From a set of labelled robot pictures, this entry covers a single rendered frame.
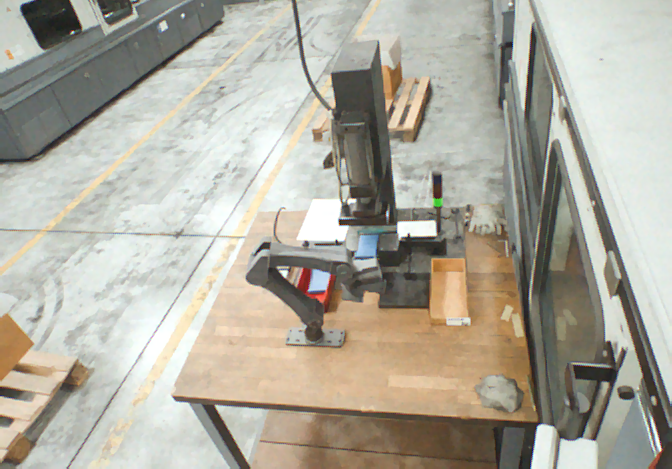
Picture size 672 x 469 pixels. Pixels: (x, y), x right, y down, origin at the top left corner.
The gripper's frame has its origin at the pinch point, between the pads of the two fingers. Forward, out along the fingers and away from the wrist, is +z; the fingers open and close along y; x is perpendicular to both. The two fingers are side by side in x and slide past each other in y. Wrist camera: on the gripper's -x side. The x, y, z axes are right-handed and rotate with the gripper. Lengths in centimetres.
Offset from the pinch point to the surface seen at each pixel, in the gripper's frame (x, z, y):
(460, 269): -32.0, 17.9, 17.5
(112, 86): 460, 287, 305
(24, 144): 452, 204, 160
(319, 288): 18.3, 13.7, 2.5
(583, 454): -53, -75, -36
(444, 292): -27.4, 13.8, 7.1
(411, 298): -16.6, 10.3, 2.6
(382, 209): -2.8, 2.0, 31.9
